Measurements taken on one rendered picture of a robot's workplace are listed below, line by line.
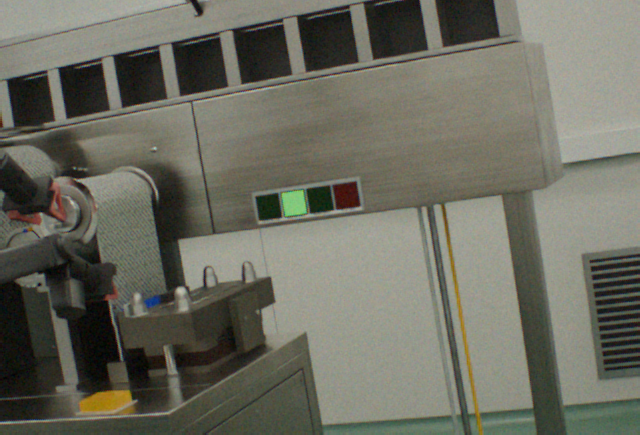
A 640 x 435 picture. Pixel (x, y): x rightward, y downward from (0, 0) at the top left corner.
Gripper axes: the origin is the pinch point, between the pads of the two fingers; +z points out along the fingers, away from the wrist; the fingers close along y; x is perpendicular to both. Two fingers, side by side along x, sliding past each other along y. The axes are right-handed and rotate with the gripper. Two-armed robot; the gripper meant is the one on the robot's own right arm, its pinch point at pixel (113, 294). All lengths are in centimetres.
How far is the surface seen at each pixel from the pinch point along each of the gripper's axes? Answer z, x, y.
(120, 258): 1.0, 8.1, 0.3
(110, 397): -17.1, -26.2, 12.3
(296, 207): 21.1, 23.2, 30.5
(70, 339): -2.4, -9.5, -7.9
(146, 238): 10.4, 16.0, 0.3
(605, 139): 225, 127, 71
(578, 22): 206, 171, 67
